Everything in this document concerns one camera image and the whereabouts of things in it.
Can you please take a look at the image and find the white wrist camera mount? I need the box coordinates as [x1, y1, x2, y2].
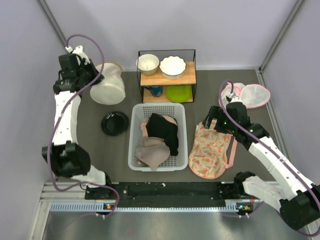
[65, 45, 89, 60]
[225, 92, 242, 104]

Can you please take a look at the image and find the tulip print mesh bra bag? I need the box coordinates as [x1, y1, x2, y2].
[188, 120, 238, 180]

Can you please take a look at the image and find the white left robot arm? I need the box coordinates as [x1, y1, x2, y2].
[41, 50, 114, 199]

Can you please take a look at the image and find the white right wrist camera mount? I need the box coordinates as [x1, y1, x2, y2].
[225, 92, 242, 104]

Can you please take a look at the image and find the black garment in basket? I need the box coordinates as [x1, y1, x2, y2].
[146, 113, 179, 156]

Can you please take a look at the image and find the white mesh laundry bag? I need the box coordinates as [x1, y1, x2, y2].
[89, 62, 126, 105]

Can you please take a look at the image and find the cream round bowl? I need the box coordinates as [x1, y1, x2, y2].
[136, 54, 160, 76]

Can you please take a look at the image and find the white plastic laundry basket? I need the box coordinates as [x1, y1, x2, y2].
[128, 102, 188, 172]

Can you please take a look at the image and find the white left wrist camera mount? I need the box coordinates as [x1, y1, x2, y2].
[65, 45, 89, 60]

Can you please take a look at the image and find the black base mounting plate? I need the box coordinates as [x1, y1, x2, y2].
[84, 181, 253, 208]

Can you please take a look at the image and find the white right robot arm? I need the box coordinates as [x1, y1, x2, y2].
[203, 102, 320, 231]

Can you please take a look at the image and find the pink trimmed mesh laundry bag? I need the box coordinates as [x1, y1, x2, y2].
[218, 83, 271, 109]

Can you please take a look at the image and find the green plastic plate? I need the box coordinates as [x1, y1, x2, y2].
[165, 85, 192, 103]

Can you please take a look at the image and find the white scalloped bowl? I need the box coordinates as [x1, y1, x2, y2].
[159, 56, 187, 80]

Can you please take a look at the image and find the beige bra in basket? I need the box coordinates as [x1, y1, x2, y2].
[135, 119, 171, 172]

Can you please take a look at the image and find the grey slotted cable duct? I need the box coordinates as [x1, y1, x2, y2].
[49, 199, 253, 213]

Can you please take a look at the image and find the black wire wooden shelf rack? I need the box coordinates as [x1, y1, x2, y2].
[136, 49, 197, 103]

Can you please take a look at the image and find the blue mug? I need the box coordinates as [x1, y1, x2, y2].
[145, 86, 164, 98]

